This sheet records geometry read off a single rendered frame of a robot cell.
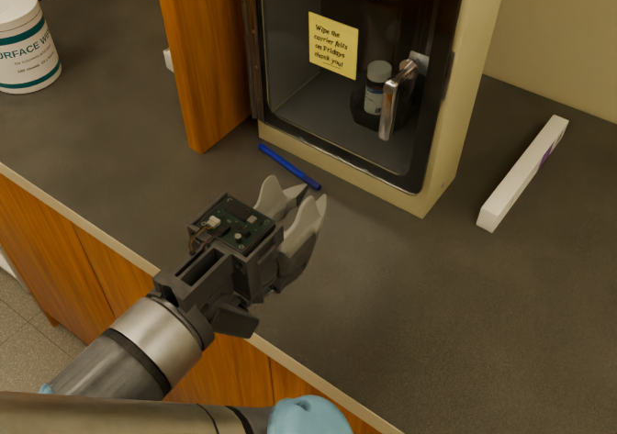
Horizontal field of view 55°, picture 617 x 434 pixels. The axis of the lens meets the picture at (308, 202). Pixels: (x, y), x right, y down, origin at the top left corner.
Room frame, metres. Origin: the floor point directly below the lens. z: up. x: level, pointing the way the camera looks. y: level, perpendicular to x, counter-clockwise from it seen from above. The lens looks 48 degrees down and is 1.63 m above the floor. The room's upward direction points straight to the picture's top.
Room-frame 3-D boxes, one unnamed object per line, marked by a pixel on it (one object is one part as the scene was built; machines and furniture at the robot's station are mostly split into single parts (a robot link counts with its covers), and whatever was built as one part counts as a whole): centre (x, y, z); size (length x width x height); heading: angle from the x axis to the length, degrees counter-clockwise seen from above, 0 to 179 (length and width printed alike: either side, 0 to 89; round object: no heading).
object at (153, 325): (0.26, 0.13, 1.17); 0.08 x 0.05 x 0.08; 54
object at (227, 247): (0.32, 0.08, 1.18); 0.12 x 0.08 x 0.09; 144
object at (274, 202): (0.42, 0.04, 1.17); 0.09 x 0.03 x 0.06; 148
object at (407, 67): (0.59, -0.11, 1.17); 0.05 x 0.03 x 0.10; 144
